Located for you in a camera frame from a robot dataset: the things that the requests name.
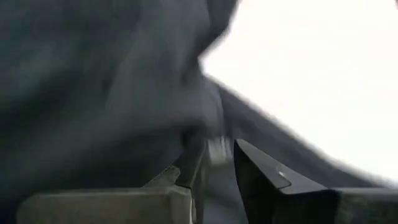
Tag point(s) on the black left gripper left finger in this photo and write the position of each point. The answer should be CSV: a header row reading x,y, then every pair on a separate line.
x,y
124,207

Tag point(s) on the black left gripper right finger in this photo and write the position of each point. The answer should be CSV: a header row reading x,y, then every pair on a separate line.
x,y
295,208

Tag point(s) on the dark grey shorts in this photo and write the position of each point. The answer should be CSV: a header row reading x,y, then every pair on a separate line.
x,y
93,93

